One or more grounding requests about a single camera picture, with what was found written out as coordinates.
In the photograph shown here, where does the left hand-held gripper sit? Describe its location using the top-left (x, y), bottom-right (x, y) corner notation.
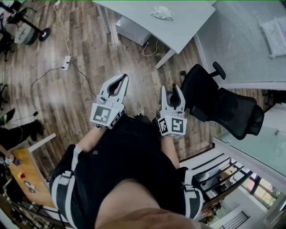
top-left (90, 74), bottom-right (130, 130)

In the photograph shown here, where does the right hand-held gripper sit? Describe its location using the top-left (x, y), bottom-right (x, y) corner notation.
top-left (156, 84), bottom-right (188, 138)

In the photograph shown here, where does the white wet wipes pack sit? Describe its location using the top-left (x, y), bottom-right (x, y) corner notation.
top-left (150, 5), bottom-right (175, 21)

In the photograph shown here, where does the person's left forearm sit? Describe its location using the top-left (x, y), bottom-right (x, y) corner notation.
top-left (78, 127), bottom-right (106, 153)

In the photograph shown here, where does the person's right forearm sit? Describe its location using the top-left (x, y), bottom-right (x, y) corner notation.
top-left (160, 134), bottom-right (181, 169)

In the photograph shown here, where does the black office chair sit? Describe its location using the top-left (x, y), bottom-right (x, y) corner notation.
top-left (179, 62), bottom-right (265, 141)

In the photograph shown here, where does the white power strip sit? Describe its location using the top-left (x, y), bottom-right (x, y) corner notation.
top-left (62, 55), bottom-right (72, 71)

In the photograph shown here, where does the white drawer cabinet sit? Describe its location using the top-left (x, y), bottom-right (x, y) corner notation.
top-left (115, 16), bottom-right (152, 47)

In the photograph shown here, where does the person's black clothing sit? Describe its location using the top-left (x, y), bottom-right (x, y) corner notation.
top-left (49, 113), bottom-right (204, 229)

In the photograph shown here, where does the white table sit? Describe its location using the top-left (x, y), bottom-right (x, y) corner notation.
top-left (92, 0), bottom-right (216, 70)

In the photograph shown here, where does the black shelf rack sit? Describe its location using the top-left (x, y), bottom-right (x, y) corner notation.
top-left (193, 156), bottom-right (253, 203)

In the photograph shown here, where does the grey bag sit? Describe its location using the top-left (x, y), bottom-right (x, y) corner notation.
top-left (14, 23), bottom-right (38, 46)

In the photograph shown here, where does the black wheeled stand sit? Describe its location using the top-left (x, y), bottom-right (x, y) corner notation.
top-left (0, 0), bottom-right (52, 42)

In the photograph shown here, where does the wooden side table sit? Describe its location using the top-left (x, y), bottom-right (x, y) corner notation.
top-left (8, 133), bottom-right (57, 210)

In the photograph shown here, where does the black cable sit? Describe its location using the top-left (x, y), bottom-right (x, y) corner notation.
top-left (29, 62), bottom-right (97, 117)

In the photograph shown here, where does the short white cable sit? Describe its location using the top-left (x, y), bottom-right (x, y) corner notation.
top-left (142, 38), bottom-right (160, 57)

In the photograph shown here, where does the long white cable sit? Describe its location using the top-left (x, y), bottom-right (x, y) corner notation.
top-left (53, 0), bottom-right (71, 58)

